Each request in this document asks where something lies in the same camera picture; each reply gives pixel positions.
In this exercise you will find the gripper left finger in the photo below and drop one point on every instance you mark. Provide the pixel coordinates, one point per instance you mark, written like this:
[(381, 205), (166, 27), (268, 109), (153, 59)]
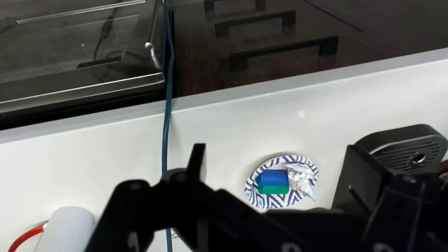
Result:
[(168, 206)]

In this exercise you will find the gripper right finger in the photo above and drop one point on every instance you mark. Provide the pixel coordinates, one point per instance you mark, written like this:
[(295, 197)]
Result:
[(395, 210)]

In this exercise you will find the black coffee machine drip tray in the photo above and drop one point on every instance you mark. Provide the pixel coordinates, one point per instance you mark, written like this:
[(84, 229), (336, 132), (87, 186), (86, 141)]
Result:
[(402, 141)]

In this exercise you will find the crumpled white sachet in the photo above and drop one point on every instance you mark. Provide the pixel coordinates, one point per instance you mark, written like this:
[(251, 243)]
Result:
[(303, 188), (298, 170)]

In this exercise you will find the white cylindrical cup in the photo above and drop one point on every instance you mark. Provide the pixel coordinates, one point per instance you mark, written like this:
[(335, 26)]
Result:
[(66, 229)]

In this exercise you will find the green sachet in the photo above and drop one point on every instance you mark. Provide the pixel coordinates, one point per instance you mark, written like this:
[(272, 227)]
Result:
[(273, 189)]

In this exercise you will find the blue sachet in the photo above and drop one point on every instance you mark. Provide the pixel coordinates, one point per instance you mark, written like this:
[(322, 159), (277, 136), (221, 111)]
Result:
[(272, 177)]

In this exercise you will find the blue white patterned paper bowl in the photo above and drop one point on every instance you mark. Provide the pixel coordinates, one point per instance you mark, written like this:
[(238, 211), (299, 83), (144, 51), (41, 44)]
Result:
[(276, 201)]

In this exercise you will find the glass door cooler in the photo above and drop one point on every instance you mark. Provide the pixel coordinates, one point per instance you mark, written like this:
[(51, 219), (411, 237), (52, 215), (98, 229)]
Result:
[(70, 56)]

